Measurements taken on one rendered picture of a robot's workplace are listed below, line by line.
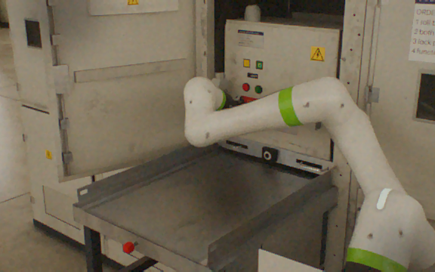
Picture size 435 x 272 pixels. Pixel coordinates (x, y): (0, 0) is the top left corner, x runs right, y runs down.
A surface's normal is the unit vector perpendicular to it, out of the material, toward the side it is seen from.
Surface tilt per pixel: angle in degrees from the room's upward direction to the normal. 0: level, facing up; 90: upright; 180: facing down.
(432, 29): 90
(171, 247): 0
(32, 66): 90
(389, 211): 47
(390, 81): 90
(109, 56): 90
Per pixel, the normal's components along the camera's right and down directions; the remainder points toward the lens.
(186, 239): 0.00, -0.95
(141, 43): 0.55, 0.26
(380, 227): -0.43, -0.45
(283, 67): -0.64, 0.25
